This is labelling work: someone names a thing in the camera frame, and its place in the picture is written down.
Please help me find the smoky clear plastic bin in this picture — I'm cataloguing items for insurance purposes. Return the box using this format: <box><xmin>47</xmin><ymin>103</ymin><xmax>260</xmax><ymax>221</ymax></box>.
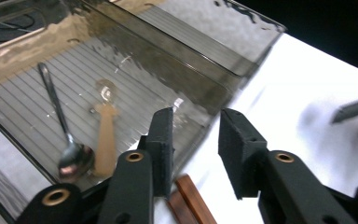
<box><xmin>111</xmin><ymin>0</ymin><xmax>287</xmax><ymax>79</ymax></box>
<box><xmin>0</xmin><ymin>0</ymin><xmax>255</xmax><ymax>195</ymax></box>

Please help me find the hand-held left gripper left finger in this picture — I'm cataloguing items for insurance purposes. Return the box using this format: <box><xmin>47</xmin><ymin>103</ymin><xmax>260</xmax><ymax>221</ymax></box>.
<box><xmin>138</xmin><ymin>106</ymin><xmax>175</xmax><ymax>198</ymax></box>

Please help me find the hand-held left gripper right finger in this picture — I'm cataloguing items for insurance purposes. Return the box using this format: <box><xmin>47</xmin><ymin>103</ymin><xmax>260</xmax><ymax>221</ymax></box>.
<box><xmin>217</xmin><ymin>107</ymin><xmax>269</xmax><ymax>200</ymax></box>

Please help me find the wooden handle knife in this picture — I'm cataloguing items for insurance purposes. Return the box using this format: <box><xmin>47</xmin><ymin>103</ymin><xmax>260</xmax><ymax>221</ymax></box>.
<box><xmin>174</xmin><ymin>174</ymin><xmax>218</xmax><ymax>224</ymax></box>

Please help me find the metal spoon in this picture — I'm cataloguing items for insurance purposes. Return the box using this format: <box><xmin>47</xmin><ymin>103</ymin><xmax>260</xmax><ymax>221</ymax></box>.
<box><xmin>36</xmin><ymin>62</ymin><xmax>96</xmax><ymax>183</ymax></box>

